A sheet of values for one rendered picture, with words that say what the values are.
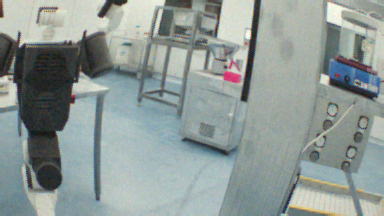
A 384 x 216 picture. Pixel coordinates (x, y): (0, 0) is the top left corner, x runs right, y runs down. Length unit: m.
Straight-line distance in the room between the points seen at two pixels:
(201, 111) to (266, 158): 3.58
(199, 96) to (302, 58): 3.60
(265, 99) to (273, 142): 0.04
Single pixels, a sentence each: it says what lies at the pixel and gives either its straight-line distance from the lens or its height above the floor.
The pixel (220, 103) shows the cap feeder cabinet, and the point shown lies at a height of 0.52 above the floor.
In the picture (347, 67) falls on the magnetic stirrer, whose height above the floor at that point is 1.34.
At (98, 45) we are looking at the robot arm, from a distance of 1.18.
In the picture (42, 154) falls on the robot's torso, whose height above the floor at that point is 0.88.
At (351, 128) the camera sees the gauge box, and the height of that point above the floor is 1.17.
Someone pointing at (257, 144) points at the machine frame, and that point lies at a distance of 0.30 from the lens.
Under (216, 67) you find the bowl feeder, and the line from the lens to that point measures 4.01.
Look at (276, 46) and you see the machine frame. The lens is 0.28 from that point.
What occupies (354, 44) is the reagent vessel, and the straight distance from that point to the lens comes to 1.01.
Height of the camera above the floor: 1.36
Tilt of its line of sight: 14 degrees down
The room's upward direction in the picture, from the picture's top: 10 degrees clockwise
